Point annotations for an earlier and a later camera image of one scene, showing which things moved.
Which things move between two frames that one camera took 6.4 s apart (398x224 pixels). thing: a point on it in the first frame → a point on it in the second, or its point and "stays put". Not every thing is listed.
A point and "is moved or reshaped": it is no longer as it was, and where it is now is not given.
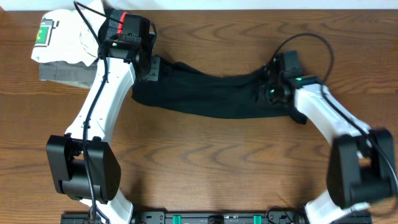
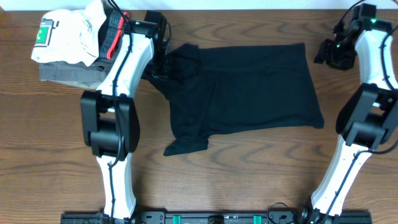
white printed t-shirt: (67, 35) stays put
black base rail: (197, 217) stays put
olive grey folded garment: (77, 74) stays put
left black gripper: (155, 74) → (165, 73)
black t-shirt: (182, 89) is moved or reshaped
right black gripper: (270, 101) → (325, 53)
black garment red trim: (112, 26) stays put
